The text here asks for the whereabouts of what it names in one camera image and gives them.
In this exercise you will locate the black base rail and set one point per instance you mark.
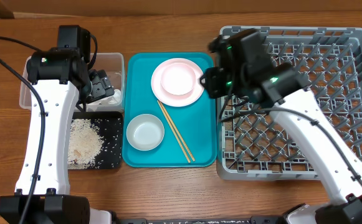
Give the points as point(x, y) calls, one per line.
point(251, 220)

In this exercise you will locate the rice pile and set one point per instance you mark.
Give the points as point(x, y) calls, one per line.
point(84, 145)

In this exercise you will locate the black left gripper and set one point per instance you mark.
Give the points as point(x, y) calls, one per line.
point(101, 85)

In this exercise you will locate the clear plastic waste bin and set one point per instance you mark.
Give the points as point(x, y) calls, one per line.
point(113, 64)

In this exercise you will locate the grey dishwasher rack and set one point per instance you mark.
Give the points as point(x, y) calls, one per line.
point(256, 148)

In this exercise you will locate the wooden chopstick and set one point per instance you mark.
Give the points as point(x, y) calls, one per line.
point(176, 138)
point(180, 137)

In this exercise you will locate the grey bowl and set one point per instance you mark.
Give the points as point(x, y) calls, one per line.
point(145, 132)

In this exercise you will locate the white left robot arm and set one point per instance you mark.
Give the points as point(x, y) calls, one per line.
point(56, 79)

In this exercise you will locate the pink plate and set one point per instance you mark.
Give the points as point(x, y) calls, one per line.
point(173, 100)

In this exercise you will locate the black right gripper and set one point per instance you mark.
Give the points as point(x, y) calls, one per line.
point(207, 79)

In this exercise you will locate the small pink saucer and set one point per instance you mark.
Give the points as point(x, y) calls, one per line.
point(178, 79)

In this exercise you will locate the white napkin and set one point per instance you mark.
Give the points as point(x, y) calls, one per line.
point(111, 100)

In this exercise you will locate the black tray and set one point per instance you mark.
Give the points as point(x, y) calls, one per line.
point(111, 130)

